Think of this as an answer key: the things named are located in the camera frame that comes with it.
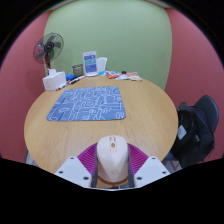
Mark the red-capped whiteboard marker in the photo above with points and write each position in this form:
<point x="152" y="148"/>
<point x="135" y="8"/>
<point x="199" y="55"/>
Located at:
<point x="62" y="87"/>

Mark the black office chair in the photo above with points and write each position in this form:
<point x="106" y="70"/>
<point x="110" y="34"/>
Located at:
<point x="209" y="110"/>

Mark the cream computer mouse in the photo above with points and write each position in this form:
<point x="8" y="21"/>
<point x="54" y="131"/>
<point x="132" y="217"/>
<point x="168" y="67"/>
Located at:
<point x="112" y="160"/>

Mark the dark mesh cup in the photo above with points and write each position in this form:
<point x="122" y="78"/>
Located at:
<point x="78" y="70"/>

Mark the black backpack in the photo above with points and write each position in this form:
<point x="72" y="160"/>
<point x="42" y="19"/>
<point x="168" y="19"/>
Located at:
<point x="193" y="136"/>

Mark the blue patterned mouse pad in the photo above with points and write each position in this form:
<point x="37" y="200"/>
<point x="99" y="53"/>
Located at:
<point x="86" y="103"/>

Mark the light blue snack packet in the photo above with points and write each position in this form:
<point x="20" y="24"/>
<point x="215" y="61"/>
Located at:
<point x="102" y="73"/>

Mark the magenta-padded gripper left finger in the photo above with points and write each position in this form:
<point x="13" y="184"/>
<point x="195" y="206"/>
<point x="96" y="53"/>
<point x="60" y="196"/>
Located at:
<point x="73" y="168"/>

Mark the white tissue box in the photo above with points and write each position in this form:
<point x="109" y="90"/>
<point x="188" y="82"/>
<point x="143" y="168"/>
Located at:
<point x="53" y="81"/>

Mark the blue whiteboard eraser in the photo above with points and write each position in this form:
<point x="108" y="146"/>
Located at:
<point x="70" y="77"/>

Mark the red and white snack packet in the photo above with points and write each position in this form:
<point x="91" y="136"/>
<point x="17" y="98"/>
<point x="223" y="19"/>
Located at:
<point x="134" y="77"/>

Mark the white plastic jug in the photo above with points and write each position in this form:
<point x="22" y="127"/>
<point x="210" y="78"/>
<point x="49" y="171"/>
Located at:
<point x="102" y="65"/>

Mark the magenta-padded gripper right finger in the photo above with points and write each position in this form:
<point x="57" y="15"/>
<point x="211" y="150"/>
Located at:
<point x="150" y="170"/>

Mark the small black object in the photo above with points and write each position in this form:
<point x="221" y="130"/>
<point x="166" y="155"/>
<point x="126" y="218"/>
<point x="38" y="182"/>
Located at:
<point x="123" y="72"/>

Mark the black pedestal fan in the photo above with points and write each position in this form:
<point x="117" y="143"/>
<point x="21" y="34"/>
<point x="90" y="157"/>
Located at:
<point x="49" y="46"/>

